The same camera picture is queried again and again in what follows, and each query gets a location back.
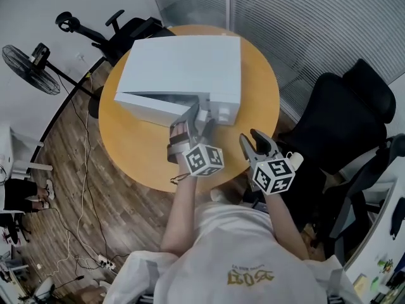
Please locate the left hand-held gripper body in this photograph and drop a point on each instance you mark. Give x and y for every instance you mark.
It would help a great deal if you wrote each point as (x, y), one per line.
(202, 160)

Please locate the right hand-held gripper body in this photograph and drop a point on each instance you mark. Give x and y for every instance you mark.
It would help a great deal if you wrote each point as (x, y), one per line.
(273, 176)

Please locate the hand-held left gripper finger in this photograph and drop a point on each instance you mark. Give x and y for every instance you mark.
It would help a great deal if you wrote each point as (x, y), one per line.
(188, 114)
(209, 127)

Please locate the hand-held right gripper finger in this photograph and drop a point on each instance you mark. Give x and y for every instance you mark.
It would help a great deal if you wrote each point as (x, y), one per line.
(267, 142)
(246, 149)

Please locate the white microwave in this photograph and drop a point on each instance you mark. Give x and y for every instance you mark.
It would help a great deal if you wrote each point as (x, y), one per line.
(183, 65)

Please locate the person's left forearm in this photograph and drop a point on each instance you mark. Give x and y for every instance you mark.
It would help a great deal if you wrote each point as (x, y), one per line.
(180, 217)

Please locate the person's right forearm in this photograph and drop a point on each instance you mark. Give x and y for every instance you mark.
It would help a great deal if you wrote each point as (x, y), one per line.
(284, 226)

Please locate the person's left hand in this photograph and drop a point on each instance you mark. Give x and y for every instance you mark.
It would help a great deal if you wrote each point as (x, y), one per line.
(180, 135)

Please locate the white ceramic mug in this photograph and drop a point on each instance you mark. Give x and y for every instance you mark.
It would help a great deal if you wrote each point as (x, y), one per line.
(296, 161)

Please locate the black waist device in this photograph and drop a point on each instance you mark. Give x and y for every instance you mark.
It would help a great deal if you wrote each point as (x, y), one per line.
(260, 207)

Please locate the person's white shoe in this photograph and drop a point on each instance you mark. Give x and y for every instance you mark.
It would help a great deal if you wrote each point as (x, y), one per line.
(219, 195)

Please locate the black office chair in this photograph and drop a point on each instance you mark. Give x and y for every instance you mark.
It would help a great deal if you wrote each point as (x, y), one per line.
(364, 185)
(126, 40)
(341, 116)

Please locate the person's white shirt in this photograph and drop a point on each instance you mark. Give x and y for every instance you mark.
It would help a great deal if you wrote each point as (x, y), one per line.
(234, 258)

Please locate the white curved desk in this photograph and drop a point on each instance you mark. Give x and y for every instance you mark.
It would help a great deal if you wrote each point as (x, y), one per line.
(373, 239)

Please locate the yellow notepad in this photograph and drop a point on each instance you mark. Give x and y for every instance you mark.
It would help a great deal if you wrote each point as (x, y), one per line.
(360, 285)

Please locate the white power strip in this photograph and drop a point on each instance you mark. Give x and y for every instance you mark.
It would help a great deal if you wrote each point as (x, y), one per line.
(107, 262)

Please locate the black standing fan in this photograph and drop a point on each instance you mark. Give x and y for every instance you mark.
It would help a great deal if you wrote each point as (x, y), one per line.
(31, 71)

